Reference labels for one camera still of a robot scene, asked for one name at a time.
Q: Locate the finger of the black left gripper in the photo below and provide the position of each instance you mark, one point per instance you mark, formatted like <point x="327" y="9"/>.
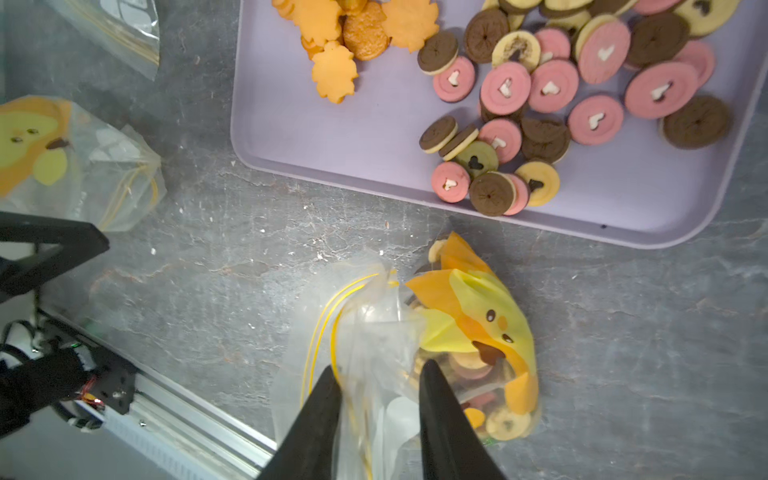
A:
<point x="67" y="245"/>

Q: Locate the ziploc bag of mixed cookies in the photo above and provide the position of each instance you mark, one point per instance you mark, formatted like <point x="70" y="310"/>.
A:
<point x="60" y="161"/>

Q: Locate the pile of orange cookies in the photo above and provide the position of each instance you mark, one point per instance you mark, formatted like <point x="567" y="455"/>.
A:
<point x="354" y="42"/>

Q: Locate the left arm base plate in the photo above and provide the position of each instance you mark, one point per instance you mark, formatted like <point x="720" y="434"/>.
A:
<point x="112" y="384"/>

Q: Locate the ziploc bag of orange cookies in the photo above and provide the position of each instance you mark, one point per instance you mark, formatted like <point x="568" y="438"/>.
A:
<point x="127" y="29"/>

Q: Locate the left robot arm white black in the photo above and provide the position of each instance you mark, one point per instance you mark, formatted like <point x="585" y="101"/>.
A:
<point x="39" y="383"/>

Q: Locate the lavender plastic tray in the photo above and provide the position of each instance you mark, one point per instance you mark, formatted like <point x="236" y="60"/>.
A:
<point x="370" y="141"/>

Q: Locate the aluminium front rail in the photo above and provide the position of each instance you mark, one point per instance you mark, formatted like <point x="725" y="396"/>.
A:
<point x="176" y="429"/>

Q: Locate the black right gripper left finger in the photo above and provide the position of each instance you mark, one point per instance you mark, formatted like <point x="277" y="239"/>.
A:
<point x="307" y="451"/>

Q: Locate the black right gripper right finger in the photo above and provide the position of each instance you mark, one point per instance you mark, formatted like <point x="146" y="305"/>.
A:
<point x="449" y="447"/>

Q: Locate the pile of mixed sandwich cookies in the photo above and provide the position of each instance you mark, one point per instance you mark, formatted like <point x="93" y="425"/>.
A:
<point x="611" y="94"/>

